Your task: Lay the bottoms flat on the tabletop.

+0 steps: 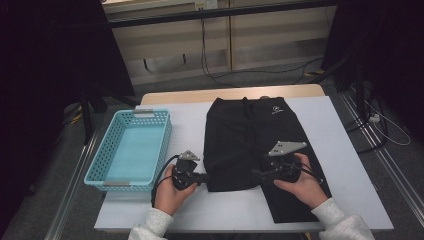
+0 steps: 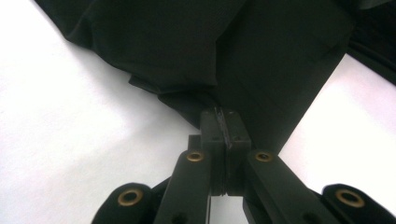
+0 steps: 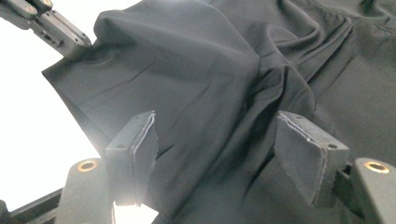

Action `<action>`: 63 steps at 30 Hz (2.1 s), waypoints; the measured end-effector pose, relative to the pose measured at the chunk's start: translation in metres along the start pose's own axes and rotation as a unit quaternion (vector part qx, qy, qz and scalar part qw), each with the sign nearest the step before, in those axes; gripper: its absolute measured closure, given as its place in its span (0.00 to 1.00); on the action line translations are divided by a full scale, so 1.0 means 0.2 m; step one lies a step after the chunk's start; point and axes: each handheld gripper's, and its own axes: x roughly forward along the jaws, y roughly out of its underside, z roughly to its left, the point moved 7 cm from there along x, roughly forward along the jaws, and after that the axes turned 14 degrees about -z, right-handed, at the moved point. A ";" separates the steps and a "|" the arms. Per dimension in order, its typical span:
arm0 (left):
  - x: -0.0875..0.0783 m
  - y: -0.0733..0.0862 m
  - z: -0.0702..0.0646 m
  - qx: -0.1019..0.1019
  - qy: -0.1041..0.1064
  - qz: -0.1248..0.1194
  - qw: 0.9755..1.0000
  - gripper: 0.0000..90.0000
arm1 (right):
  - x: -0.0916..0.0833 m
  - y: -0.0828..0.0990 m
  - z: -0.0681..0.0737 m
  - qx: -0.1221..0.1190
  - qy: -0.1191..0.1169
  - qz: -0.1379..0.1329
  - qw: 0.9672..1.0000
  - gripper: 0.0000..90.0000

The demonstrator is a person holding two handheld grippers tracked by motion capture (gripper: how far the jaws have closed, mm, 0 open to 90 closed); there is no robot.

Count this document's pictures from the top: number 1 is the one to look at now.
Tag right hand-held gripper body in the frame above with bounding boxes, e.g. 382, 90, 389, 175
266, 140, 308, 184

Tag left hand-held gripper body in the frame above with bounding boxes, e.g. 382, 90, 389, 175
171, 149, 210, 192

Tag black pants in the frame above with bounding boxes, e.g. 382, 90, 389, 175
203, 96, 333, 224

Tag light blue perforated basket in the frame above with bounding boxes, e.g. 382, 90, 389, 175
83, 109, 173, 193

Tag person's left hand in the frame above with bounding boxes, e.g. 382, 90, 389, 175
154, 164, 198, 217

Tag person's right hand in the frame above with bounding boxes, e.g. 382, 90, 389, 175
273, 152, 329, 210

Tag white table cover board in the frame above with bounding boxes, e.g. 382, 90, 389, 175
94, 95, 394, 233

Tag wooden table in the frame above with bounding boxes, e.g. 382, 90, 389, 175
140, 83, 326, 106

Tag black metal stand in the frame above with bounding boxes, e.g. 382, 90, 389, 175
79, 83, 141, 146
309, 54, 368, 116

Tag long wooden desk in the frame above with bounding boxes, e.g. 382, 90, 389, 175
101, 0, 338, 29

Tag black curtain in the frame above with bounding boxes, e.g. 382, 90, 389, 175
0, 0, 136, 234
321, 0, 424, 141

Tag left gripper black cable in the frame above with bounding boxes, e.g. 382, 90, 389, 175
150, 154, 181, 208

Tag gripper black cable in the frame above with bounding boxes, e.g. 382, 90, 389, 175
292, 162, 325, 185
150, 154, 181, 208

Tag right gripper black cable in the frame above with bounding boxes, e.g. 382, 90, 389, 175
292, 162, 325, 185

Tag black hanging power cable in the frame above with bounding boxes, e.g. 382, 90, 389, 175
201, 9, 325, 86
199, 9, 241, 89

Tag black floor cable bundle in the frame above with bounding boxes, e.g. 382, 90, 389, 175
344, 96, 389, 155

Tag aluminium floor rail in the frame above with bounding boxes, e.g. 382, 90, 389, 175
339, 91, 424, 228
44, 128, 101, 240

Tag white floor cable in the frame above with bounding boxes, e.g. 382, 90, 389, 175
364, 99, 412, 147

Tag white wall socket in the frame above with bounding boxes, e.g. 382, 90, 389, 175
194, 0, 219, 10

